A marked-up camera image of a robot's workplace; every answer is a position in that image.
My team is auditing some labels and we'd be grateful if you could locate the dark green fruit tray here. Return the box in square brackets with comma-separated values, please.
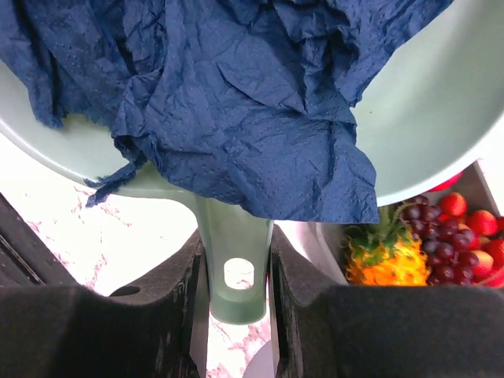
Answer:
[283, 161, 499, 284]

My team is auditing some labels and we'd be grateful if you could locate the strawberry bunch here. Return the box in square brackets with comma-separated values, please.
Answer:
[438, 192, 503, 289]

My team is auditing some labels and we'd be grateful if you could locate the orange toy pineapple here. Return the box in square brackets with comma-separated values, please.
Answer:
[344, 203, 431, 287]

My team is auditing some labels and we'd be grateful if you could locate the red apple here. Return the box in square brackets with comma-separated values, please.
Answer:
[428, 172, 462, 193]

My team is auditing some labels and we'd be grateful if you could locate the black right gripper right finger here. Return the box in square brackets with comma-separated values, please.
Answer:
[270, 228, 503, 377]

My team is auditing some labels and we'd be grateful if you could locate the long blue paper scrap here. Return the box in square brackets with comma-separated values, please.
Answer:
[1, 1, 448, 224]

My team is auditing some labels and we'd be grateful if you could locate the mint green dustpan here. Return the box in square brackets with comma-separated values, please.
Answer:
[1, 1, 503, 324]

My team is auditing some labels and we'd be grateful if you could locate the dark grape bunch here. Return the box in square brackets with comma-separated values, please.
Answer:
[402, 195, 480, 286]

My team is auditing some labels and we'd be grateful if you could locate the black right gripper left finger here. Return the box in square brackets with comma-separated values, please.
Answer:
[0, 228, 208, 378]

